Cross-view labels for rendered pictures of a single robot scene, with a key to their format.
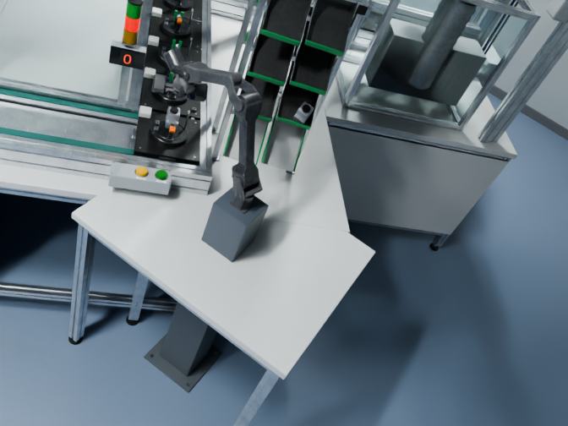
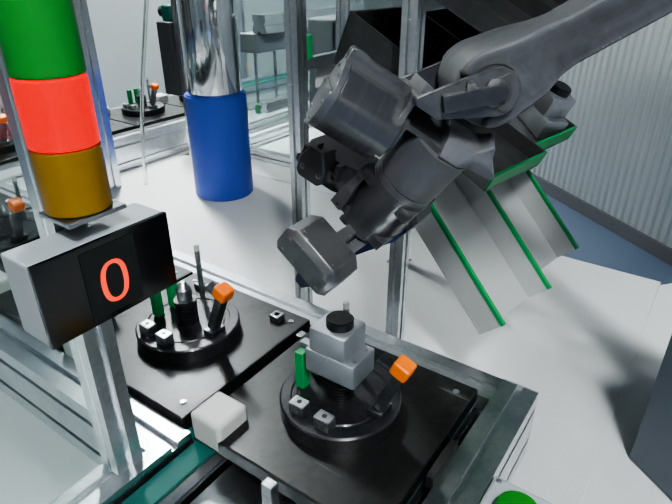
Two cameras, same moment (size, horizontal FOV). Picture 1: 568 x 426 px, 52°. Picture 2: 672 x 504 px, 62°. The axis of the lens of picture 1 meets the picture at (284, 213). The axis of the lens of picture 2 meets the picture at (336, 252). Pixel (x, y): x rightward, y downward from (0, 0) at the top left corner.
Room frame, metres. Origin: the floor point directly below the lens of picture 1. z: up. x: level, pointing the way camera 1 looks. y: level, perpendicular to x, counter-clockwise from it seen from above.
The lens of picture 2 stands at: (1.23, 0.78, 1.43)
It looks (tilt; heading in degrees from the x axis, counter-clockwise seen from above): 28 degrees down; 328
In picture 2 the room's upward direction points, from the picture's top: straight up
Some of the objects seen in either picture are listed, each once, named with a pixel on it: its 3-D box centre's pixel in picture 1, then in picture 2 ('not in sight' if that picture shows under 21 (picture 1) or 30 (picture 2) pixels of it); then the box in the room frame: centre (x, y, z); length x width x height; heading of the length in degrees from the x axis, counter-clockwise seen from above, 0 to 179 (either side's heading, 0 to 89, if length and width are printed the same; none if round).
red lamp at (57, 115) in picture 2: (132, 22); (57, 110); (1.68, 0.74, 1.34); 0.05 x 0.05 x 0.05
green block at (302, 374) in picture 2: not in sight; (302, 368); (1.68, 0.55, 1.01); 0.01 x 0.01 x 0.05; 23
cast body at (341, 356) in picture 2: (172, 114); (332, 340); (1.65, 0.53, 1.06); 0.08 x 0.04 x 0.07; 23
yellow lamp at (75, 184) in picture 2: (130, 35); (72, 176); (1.68, 0.74, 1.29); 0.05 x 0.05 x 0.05
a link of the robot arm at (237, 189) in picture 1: (247, 185); not in sight; (1.38, 0.15, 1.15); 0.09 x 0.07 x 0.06; 152
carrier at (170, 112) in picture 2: not in sight; (141, 99); (3.17, 0.34, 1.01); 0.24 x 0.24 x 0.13; 23
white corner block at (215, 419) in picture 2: (144, 113); (219, 421); (1.69, 0.65, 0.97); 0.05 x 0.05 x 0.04; 23
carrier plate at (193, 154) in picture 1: (168, 136); (340, 412); (1.64, 0.52, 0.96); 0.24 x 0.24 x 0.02; 23
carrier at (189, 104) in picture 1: (173, 85); (185, 306); (1.88, 0.62, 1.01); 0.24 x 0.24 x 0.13; 23
